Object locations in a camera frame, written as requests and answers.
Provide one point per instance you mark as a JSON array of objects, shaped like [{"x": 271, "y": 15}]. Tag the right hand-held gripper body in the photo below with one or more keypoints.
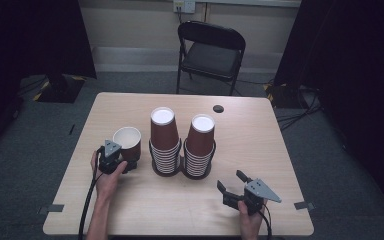
[{"x": 255, "y": 196}]

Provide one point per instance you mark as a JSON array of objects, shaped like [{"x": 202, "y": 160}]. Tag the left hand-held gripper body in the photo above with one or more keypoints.
[{"x": 110, "y": 160}]

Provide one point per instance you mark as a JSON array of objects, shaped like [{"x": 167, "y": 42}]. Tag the single brown paper cup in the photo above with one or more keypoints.
[{"x": 128, "y": 140}]

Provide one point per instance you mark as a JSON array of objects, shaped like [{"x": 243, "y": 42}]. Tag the stack of brown paper cups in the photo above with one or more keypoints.
[
  {"x": 164, "y": 133},
  {"x": 198, "y": 150}
]

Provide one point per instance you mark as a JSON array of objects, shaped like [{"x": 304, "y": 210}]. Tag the person's left hand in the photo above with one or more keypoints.
[{"x": 108, "y": 183}]

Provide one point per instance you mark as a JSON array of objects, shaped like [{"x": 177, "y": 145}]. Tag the person's right hand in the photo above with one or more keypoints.
[{"x": 250, "y": 223}]

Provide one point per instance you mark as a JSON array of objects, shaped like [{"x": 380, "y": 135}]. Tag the grey tape strip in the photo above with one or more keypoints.
[
  {"x": 304, "y": 205},
  {"x": 51, "y": 208}
]

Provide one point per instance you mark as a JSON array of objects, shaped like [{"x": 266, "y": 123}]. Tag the black round table grommet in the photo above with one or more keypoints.
[{"x": 218, "y": 108}]

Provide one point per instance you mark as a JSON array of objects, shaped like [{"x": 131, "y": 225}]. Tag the black stand base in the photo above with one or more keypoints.
[
  {"x": 60, "y": 90},
  {"x": 281, "y": 96}
]

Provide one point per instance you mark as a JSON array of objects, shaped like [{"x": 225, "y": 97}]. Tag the black folding chair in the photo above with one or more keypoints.
[{"x": 210, "y": 58}]

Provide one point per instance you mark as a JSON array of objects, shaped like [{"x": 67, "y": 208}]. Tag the black curtain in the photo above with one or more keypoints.
[
  {"x": 356, "y": 66},
  {"x": 30, "y": 40}
]

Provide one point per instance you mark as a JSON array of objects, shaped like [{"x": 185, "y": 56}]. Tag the white wall socket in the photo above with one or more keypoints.
[{"x": 184, "y": 6}]

